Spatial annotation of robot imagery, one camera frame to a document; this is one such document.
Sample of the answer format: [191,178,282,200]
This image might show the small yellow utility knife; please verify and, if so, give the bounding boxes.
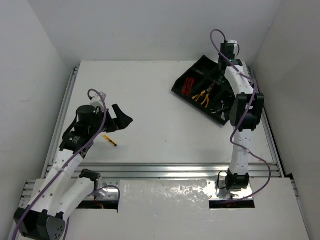
[102,134,118,147]

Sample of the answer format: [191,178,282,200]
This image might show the yellow needle-nose pliers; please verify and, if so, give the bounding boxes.
[192,83,215,108]

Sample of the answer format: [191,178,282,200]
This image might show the red black folding saw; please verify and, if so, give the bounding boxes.
[181,77,195,97]

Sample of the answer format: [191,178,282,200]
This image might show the large silver open-end wrench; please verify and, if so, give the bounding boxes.
[211,106,232,115]

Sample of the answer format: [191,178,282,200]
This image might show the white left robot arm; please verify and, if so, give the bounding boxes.
[12,104,133,240]

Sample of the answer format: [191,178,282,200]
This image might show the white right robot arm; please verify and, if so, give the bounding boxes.
[218,40,265,191]

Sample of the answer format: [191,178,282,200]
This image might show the black compartment tray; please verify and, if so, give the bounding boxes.
[171,55,235,126]

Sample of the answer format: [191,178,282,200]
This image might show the white front cover board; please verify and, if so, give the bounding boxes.
[66,178,309,240]

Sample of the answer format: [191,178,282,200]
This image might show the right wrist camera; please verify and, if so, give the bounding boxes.
[227,40,240,55]

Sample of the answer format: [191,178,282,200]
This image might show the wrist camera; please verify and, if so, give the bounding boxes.
[90,92,107,109]
[227,40,240,55]

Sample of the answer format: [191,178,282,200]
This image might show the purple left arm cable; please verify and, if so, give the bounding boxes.
[12,88,121,240]

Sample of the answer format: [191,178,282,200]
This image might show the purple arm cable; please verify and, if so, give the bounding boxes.
[209,29,273,202]
[12,88,121,240]

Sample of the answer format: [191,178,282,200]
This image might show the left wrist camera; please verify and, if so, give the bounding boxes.
[90,92,107,109]

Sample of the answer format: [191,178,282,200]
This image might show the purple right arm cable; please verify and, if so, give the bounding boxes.
[209,29,273,202]

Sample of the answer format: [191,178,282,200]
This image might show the aluminium rail frame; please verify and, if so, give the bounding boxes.
[7,63,301,240]

